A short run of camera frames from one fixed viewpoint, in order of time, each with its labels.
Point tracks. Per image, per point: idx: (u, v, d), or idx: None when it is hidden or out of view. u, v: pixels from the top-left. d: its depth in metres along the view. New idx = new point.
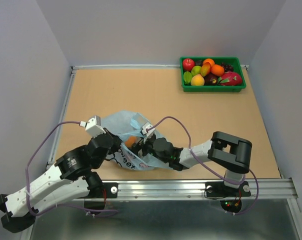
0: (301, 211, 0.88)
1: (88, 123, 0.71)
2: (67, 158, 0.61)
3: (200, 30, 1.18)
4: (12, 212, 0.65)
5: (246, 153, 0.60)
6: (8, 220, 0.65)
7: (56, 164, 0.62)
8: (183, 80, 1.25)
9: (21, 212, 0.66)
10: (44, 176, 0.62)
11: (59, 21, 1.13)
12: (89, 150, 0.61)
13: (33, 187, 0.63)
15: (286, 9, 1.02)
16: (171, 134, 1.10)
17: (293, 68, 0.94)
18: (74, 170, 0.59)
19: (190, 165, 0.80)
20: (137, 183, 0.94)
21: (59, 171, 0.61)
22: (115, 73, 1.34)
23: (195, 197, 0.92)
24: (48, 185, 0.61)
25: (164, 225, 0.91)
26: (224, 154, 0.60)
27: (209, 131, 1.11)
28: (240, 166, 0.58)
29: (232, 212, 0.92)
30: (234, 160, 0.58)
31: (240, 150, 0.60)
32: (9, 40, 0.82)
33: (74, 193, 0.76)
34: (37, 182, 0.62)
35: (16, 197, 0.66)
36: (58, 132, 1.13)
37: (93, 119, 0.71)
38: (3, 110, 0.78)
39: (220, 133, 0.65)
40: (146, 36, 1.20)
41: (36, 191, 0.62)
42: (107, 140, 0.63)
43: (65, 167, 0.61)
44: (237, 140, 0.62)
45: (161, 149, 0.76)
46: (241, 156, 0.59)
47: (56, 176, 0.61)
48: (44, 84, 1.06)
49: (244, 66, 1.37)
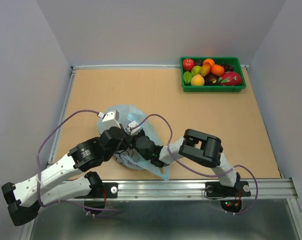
0: (301, 211, 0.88)
1: (106, 115, 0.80)
2: (81, 148, 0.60)
3: (200, 30, 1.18)
4: (21, 200, 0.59)
5: (215, 149, 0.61)
6: (15, 209, 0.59)
7: (70, 153, 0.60)
8: (183, 80, 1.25)
9: (29, 202, 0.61)
10: (56, 166, 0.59)
11: (59, 21, 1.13)
12: (103, 141, 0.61)
13: (44, 175, 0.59)
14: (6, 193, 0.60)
15: (287, 9, 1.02)
16: (162, 128, 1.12)
17: (293, 68, 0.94)
18: (88, 160, 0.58)
19: (170, 161, 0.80)
20: (137, 183, 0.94)
21: (72, 161, 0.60)
22: (115, 72, 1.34)
23: (195, 197, 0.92)
24: (60, 174, 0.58)
25: (164, 225, 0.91)
26: (194, 149, 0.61)
27: (209, 131, 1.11)
28: (207, 160, 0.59)
29: (232, 212, 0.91)
30: (202, 155, 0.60)
31: (208, 146, 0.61)
32: (9, 40, 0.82)
33: (77, 190, 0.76)
34: (49, 171, 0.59)
35: (25, 185, 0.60)
36: (58, 132, 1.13)
37: (112, 113, 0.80)
38: (4, 110, 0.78)
39: (191, 130, 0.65)
40: (146, 36, 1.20)
41: (47, 180, 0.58)
42: (119, 132, 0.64)
43: (78, 157, 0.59)
44: (206, 136, 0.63)
45: (143, 147, 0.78)
46: (210, 151, 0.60)
47: (70, 165, 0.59)
48: (44, 84, 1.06)
49: (244, 66, 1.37)
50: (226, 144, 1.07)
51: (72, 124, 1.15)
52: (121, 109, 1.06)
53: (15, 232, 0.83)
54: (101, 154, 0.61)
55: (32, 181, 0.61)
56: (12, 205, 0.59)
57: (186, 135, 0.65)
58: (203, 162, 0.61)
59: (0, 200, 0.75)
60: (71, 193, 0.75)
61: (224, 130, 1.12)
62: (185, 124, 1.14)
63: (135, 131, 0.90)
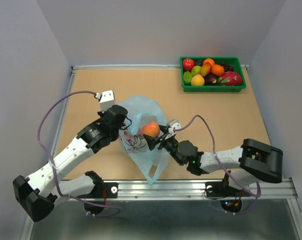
0: (301, 211, 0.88)
1: (103, 96, 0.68)
2: (89, 130, 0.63)
3: (200, 30, 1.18)
4: (39, 189, 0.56)
5: (279, 162, 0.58)
6: (36, 198, 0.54)
7: (78, 136, 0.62)
8: (183, 80, 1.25)
9: (45, 191, 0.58)
10: (67, 150, 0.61)
11: (59, 22, 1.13)
12: (109, 120, 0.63)
13: (57, 161, 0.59)
14: (20, 187, 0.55)
15: (287, 9, 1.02)
16: (201, 138, 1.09)
17: (293, 68, 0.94)
18: (99, 138, 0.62)
19: (211, 170, 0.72)
20: (133, 183, 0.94)
21: (83, 141, 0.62)
22: (116, 73, 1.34)
23: (195, 197, 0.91)
24: (74, 156, 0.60)
25: (164, 226, 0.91)
26: (258, 163, 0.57)
27: (209, 132, 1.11)
28: (274, 176, 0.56)
29: (232, 212, 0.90)
30: (268, 170, 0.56)
31: (271, 158, 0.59)
32: (10, 41, 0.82)
33: (82, 186, 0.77)
34: (62, 156, 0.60)
35: (39, 174, 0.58)
36: (59, 132, 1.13)
37: (110, 94, 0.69)
38: (4, 110, 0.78)
39: (252, 141, 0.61)
40: (146, 36, 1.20)
41: (62, 165, 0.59)
42: (120, 110, 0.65)
43: (88, 138, 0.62)
44: (270, 149, 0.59)
45: (187, 154, 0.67)
46: (275, 166, 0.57)
47: (83, 146, 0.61)
48: (44, 84, 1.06)
49: (244, 66, 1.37)
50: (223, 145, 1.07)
51: (72, 124, 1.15)
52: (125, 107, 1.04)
53: (15, 232, 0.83)
54: (109, 132, 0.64)
55: (46, 168, 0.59)
56: (31, 195, 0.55)
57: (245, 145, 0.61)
58: (268, 176, 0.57)
59: (0, 200, 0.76)
60: (79, 189, 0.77)
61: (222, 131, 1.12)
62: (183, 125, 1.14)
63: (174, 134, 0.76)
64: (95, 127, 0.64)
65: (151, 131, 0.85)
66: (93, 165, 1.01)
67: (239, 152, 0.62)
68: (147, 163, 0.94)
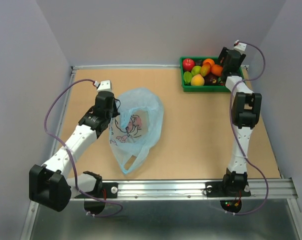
0: (301, 211, 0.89)
1: (101, 85, 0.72)
2: (88, 117, 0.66)
3: (200, 30, 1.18)
4: (60, 170, 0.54)
5: (245, 121, 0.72)
6: (60, 177, 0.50)
7: (80, 124, 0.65)
8: (183, 80, 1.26)
9: (64, 174, 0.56)
10: (74, 135, 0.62)
11: (60, 22, 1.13)
12: (101, 105, 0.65)
13: (69, 144, 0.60)
14: (39, 173, 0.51)
15: (287, 10, 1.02)
16: (215, 139, 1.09)
17: (292, 69, 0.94)
18: (99, 122, 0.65)
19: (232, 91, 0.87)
20: (125, 183, 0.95)
21: (87, 126, 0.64)
22: (115, 72, 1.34)
23: (195, 197, 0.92)
24: (83, 139, 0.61)
25: (164, 226, 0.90)
26: (241, 104, 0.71)
27: (210, 134, 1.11)
28: (235, 116, 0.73)
29: (232, 212, 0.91)
30: (238, 112, 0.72)
31: (247, 114, 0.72)
32: (10, 41, 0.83)
33: (87, 180, 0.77)
34: (70, 140, 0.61)
35: (55, 158, 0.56)
36: (59, 132, 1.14)
37: (107, 83, 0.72)
38: (3, 110, 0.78)
39: (259, 97, 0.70)
40: (146, 36, 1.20)
41: (75, 145, 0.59)
42: (107, 93, 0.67)
43: (88, 124, 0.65)
44: (256, 112, 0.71)
45: (230, 54, 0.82)
46: (244, 117, 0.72)
47: (88, 129, 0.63)
48: (44, 84, 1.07)
49: (244, 66, 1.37)
50: (211, 142, 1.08)
51: (72, 124, 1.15)
52: (123, 99, 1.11)
53: (15, 232, 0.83)
54: (105, 116, 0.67)
55: (60, 152, 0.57)
56: (54, 176, 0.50)
57: (253, 95, 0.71)
58: (235, 113, 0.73)
59: (0, 200, 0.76)
60: (85, 183, 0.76)
61: (215, 130, 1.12)
62: (174, 122, 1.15)
63: (237, 49, 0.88)
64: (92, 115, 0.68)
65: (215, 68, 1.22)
66: (91, 163, 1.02)
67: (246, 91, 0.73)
68: (126, 154, 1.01)
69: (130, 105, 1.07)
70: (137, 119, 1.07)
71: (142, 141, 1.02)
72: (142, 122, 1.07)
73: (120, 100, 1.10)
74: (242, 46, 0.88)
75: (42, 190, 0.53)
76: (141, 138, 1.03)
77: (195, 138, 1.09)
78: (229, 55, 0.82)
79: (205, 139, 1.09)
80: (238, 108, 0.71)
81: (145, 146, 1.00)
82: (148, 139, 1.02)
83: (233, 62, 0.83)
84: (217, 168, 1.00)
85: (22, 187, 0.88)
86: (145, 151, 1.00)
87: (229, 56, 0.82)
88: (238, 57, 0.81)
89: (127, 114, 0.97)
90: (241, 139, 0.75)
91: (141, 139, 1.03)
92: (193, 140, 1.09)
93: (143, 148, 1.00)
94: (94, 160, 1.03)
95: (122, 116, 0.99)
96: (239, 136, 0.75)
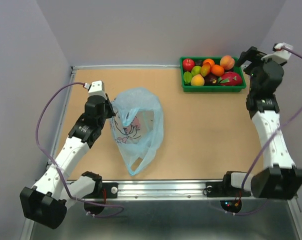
0: (301, 211, 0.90)
1: (92, 86, 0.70)
2: (78, 127, 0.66)
3: (200, 30, 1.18)
4: (51, 192, 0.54)
5: (271, 196, 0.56)
6: (51, 200, 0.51)
7: (70, 136, 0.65)
8: (183, 80, 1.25)
9: (56, 194, 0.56)
10: (64, 150, 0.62)
11: (59, 22, 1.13)
12: (90, 113, 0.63)
13: (59, 162, 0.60)
14: (30, 195, 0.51)
15: (287, 10, 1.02)
16: (216, 140, 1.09)
17: (292, 69, 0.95)
18: (90, 132, 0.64)
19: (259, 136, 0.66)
20: (125, 183, 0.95)
21: (77, 138, 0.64)
22: (115, 73, 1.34)
23: (195, 197, 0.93)
24: (74, 153, 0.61)
25: (164, 226, 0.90)
26: (273, 183, 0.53)
27: (211, 134, 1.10)
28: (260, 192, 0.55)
29: (232, 212, 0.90)
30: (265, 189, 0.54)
31: (277, 191, 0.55)
32: (10, 41, 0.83)
33: (85, 184, 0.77)
34: (61, 156, 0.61)
35: (45, 179, 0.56)
36: (58, 132, 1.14)
37: (99, 84, 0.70)
38: (3, 109, 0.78)
39: None
40: (146, 36, 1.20)
41: (65, 163, 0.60)
42: (98, 98, 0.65)
43: (79, 135, 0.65)
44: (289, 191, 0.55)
45: (267, 72, 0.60)
46: (270, 193, 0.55)
47: (78, 143, 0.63)
48: (44, 83, 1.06)
49: (244, 66, 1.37)
50: (213, 142, 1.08)
51: (72, 124, 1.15)
52: (123, 97, 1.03)
53: (15, 232, 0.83)
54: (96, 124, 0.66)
55: (50, 172, 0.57)
56: (45, 199, 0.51)
57: (292, 170, 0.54)
58: (260, 186, 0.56)
59: (0, 199, 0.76)
60: (84, 188, 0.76)
61: (216, 131, 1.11)
62: (175, 123, 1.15)
63: (275, 57, 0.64)
64: (83, 123, 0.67)
65: (218, 70, 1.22)
66: (93, 165, 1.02)
67: (284, 164, 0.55)
68: (132, 155, 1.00)
69: (130, 105, 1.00)
70: (135, 120, 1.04)
71: (148, 141, 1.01)
72: (140, 122, 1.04)
73: (119, 98, 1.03)
74: (286, 53, 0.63)
75: (36, 209, 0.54)
76: (144, 138, 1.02)
77: (195, 139, 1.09)
78: (266, 75, 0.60)
79: (207, 140, 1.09)
80: (267, 185, 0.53)
81: (151, 148, 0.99)
82: (154, 140, 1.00)
83: (270, 86, 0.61)
84: (218, 169, 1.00)
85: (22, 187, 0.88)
86: (152, 152, 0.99)
87: (265, 76, 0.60)
88: (278, 79, 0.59)
89: (132, 114, 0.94)
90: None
91: (145, 139, 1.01)
92: (194, 140, 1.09)
93: (149, 149, 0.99)
94: (97, 161, 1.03)
95: (124, 117, 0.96)
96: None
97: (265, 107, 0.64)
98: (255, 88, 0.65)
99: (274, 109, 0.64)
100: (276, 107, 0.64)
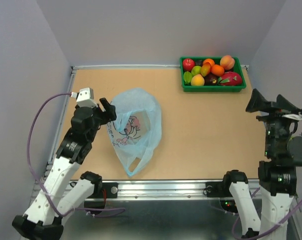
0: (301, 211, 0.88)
1: (80, 96, 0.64)
2: (66, 145, 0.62)
3: (200, 30, 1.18)
4: (42, 220, 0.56)
5: None
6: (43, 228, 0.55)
7: (58, 155, 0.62)
8: (183, 80, 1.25)
9: (49, 218, 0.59)
10: (53, 173, 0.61)
11: (59, 22, 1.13)
12: (78, 130, 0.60)
13: (48, 186, 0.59)
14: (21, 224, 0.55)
15: (287, 10, 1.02)
16: (215, 140, 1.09)
17: (292, 69, 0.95)
18: (79, 149, 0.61)
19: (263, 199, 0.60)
20: (126, 183, 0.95)
21: (65, 158, 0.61)
22: (115, 73, 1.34)
23: (195, 197, 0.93)
24: (63, 176, 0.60)
25: (164, 225, 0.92)
26: None
27: (211, 134, 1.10)
28: None
29: (232, 212, 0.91)
30: None
31: None
32: (10, 40, 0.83)
33: (83, 192, 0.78)
34: (50, 180, 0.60)
35: (35, 206, 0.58)
36: (59, 133, 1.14)
37: (86, 92, 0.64)
38: (3, 109, 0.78)
39: None
40: (146, 36, 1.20)
41: (54, 188, 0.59)
42: (85, 109, 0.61)
43: (68, 153, 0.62)
44: None
45: (293, 151, 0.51)
46: None
47: (66, 163, 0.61)
48: (44, 84, 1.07)
49: (244, 66, 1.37)
50: (212, 142, 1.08)
51: None
52: (119, 99, 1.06)
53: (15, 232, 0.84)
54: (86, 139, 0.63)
55: (40, 199, 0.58)
56: (37, 228, 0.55)
57: None
58: None
59: (0, 200, 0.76)
60: (80, 195, 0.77)
61: (216, 132, 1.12)
62: (174, 123, 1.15)
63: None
64: (70, 138, 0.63)
65: (218, 69, 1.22)
66: (92, 165, 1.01)
67: None
68: (129, 157, 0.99)
69: (127, 107, 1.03)
70: (135, 120, 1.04)
71: (145, 142, 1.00)
72: (139, 122, 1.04)
73: (115, 100, 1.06)
74: None
75: None
76: (143, 138, 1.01)
77: (195, 139, 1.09)
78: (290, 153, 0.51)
79: (207, 140, 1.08)
80: None
81: (148, 148, 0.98)
82: (151, 139, 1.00)
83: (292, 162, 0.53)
84: (217, 169, 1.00)
85: (22, 187, 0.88)
86: (149, 153, 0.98)
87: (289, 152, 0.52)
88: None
89: (125, 117, 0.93)
90: (257, 222, 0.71)
91: (143, 140, 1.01)
92: (194, 140, 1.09)
93: (147, 150, 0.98)
94: (96, 161, 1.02)
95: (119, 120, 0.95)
96: (254, 218, 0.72)
97: (279, 187, 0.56)
98: (273, 156, 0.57)
99: (288, 191, 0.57)
100: (291, 190, 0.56)
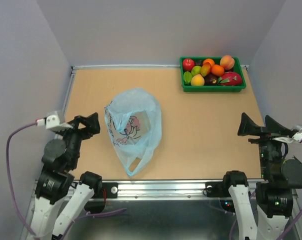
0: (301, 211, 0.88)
1: (48, 122, 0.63)
2: (43, 185, 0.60)
3: (200, 30, 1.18)
4: None
5: None
6: None
7: (38, 195, 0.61)
8: (183, 80, 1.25)
9: None
10: (37, 213, 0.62)
11: (60, 22, 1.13)
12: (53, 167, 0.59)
13: (35, 228, 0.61)
14: None
15: (287, 10, 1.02)
16: (215, 140, 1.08)
17: (292, 69, 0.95)
18: (59, 185, 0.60)
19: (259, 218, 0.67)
20: (126, 183, 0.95)
21: (45, 199, 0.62)
22: (115, 73, 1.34)
23: (196, 197, 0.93)
24: (47, 217, 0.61)
25: (164, 225, 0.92)
26: None
27: (211, 135, 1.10)
28: None
29: (232, 212, 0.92)
30: None
31: None
32: (9, 40, 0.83)
33: (82, 200, 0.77)
34: (35, 221, 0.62)
35: None
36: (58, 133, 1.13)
37: (54, 118, 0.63)
38: (3, 109, 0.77)
39: None
40: (146, 36, 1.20)
41: (41, 230, 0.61)
42: (56, 142, 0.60)
43: (47, 192, 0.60)
44: None
45: (288, 176, 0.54)
46: None
47: (47, 204, 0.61)
48: (44, 84, 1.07)
49: (244, 66, 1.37)
50: (212, 143, 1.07)
51: None
52: (119, 99, 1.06)
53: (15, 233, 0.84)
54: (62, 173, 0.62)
55: None
56: None
57: None
58: None
59: (0, 200, 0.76)
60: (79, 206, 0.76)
61: (216, 132, 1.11)
62: (174, 123, 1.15)
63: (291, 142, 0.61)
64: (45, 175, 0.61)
65: (218, 69, 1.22)
66: (92, 165, 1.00)
67: None
68: (129, 157, 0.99)
69: (126, 108, 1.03)
70: (135, 120, 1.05)
71: (145, 142, 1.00)
72: (139, 122, 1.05)
73: (115, 100, 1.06)
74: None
75: None
76: (143, 138, 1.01)
77: (195, 139, 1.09)
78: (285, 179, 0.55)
79: (207, 140, 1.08)
80: None
81: (149, 148, 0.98)
82: (151, 140, 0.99)
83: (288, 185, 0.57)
84: (217, 169, 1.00)
85: (22, 188, 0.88)
86: (149, 153, 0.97)
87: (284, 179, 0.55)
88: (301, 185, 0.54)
89: (125, 118, 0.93)
90: (254, 230, 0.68)
91: (143, 140, 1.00)
92: (194, 141, 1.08)
93: (147, 150, 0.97)
94: (96, 161, 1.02)
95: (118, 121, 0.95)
96: (252, 226, 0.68)
97: (275, 208, 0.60)
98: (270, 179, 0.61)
99: (284, 213, 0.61)
100: (289, 210, 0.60)
